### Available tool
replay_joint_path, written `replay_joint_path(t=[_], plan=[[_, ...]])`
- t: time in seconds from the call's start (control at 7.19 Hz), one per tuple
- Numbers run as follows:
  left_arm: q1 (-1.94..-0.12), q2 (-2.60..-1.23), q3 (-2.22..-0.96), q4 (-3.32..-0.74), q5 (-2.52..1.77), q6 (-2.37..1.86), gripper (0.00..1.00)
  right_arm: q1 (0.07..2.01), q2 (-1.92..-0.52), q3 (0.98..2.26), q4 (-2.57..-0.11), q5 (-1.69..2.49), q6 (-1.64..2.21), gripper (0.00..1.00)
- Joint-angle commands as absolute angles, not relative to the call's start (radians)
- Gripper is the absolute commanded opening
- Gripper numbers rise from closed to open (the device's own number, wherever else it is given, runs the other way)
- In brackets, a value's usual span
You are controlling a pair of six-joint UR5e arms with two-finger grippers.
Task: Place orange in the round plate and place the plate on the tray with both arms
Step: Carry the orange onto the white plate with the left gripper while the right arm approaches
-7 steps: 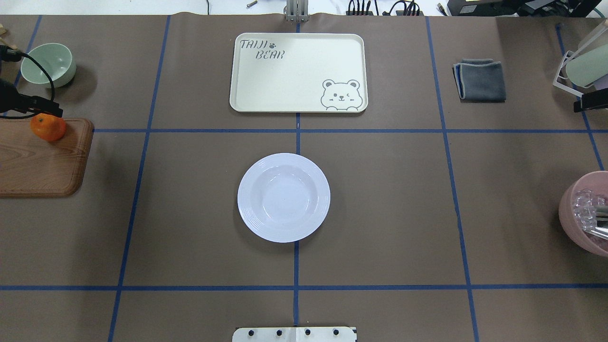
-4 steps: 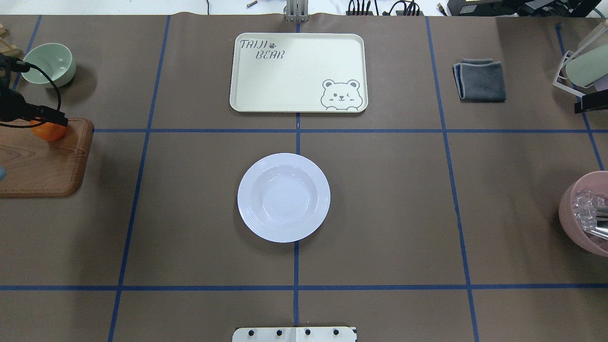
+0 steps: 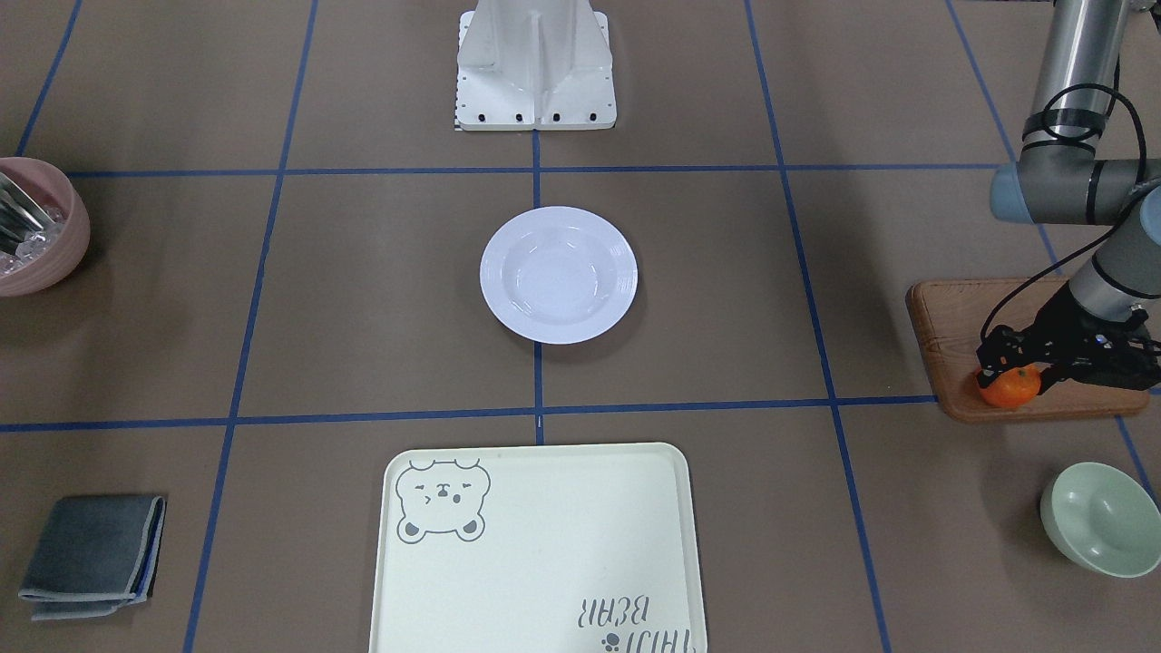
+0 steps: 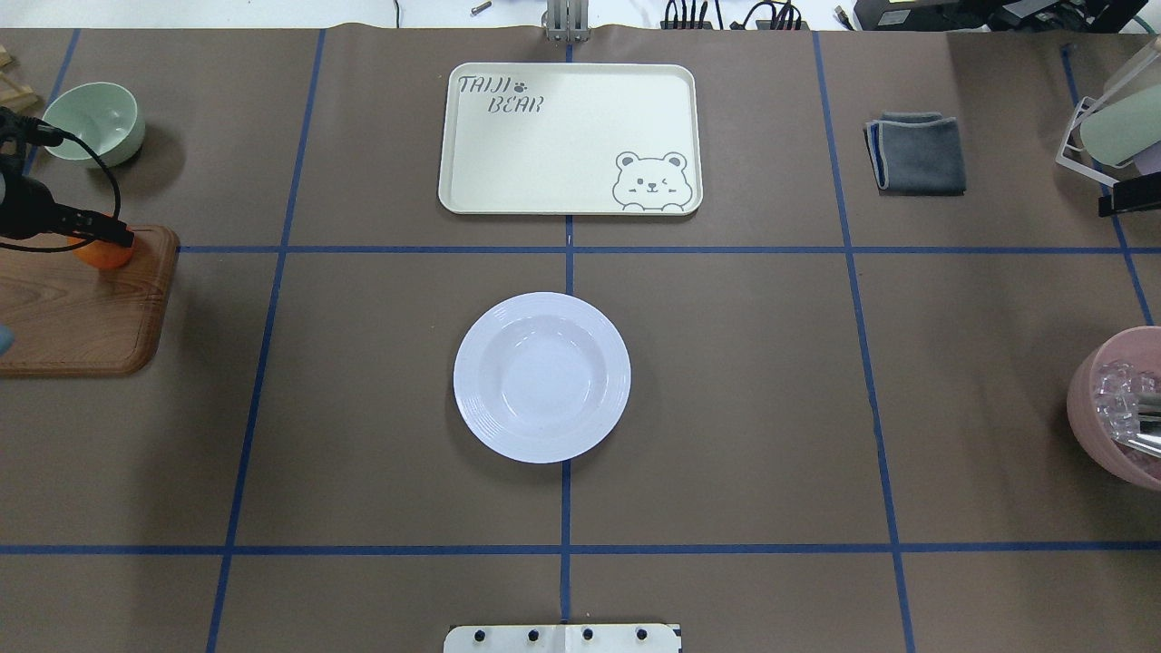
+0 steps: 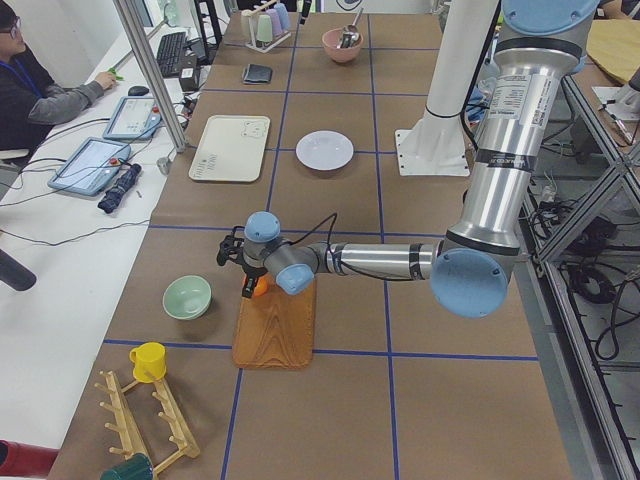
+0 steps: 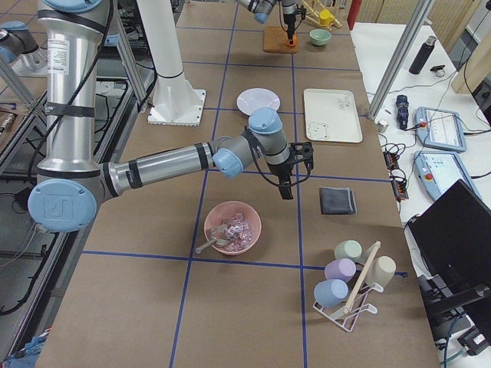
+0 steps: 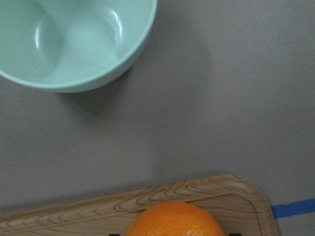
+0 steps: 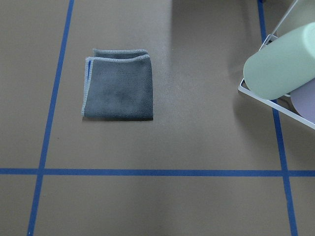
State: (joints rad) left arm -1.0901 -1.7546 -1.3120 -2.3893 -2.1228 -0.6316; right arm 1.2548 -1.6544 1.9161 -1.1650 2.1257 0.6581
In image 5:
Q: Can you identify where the red fire extinguisher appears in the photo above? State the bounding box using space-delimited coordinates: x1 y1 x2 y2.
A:
1 440 59 479

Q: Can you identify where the cream bear print tray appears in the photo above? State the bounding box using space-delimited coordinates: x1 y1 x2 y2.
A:
189 115 270 183

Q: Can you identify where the folded navy umbrella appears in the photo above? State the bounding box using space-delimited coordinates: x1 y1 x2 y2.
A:
97 164 142 214

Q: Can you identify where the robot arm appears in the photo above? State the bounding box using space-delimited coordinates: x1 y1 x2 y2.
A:
237 1 597 318

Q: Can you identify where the pink bowl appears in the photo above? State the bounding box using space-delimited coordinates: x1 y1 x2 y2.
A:
321 28 364 64

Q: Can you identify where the near teach pendant tablet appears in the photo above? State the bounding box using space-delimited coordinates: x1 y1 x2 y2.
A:
47 137 131 196

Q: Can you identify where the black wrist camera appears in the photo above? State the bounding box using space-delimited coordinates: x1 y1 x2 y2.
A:
216 225 244 266

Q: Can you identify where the black keyboard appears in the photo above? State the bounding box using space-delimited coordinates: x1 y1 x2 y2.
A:
156 32 187 78

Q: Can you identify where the folded grey cloth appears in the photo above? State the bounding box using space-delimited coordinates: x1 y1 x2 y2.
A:
242 64 273 85

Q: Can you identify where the black computer mouse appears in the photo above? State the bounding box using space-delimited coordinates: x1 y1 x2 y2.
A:
127 85 150 97

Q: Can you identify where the light green bowl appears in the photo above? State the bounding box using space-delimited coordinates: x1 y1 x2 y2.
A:
162 275 212 320

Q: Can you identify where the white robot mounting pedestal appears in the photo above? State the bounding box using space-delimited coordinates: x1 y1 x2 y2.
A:
395 0 499 177

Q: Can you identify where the wooden mug rack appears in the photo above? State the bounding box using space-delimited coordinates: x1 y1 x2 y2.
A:
95 370 201 479

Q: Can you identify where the white round plate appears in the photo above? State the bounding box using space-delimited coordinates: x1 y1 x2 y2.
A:
295 130 354 171

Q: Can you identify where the aluminium frame post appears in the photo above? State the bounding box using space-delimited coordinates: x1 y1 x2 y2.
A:
113 0 187 153

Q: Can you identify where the orange mandarin fruit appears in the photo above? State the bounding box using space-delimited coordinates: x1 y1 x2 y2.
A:
253 277 269 297

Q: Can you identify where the dark green mug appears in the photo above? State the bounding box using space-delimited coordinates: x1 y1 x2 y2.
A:
100 453 154 480

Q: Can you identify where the person at desk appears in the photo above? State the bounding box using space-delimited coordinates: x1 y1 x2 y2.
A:
1 2 116 153

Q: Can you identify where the teach pendant tablet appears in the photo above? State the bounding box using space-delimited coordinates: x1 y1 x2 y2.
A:
103 96 161 141
47 137 131 196

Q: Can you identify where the far teach pendant tablet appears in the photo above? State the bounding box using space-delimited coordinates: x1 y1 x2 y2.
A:
103 96 161 141

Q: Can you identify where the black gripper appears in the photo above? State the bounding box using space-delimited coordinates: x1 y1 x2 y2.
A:
239 253 265 299

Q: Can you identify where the yellow mug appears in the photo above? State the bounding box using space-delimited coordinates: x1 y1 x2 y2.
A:
129 342 167 383

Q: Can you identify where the metal scoop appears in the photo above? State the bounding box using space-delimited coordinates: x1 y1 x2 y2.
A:
337 7 364 49

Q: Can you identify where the white cup rack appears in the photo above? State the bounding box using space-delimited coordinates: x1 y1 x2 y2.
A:
240 0 291 53

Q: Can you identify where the wooden tray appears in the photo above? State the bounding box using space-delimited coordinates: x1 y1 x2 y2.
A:
232 275 316 370

